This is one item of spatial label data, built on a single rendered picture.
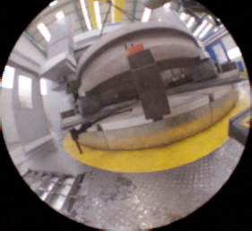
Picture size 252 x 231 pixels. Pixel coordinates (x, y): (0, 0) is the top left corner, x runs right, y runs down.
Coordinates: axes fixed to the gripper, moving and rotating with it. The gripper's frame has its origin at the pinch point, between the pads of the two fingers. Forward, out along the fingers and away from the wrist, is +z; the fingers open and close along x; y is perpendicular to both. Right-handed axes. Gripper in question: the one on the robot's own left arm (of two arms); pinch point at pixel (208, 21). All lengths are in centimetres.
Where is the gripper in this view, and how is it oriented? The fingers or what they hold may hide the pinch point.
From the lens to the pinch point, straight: 52.8
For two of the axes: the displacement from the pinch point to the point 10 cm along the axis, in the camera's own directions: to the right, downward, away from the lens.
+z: 2.8, 9.6, 0.3
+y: 3.4, -1.2, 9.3
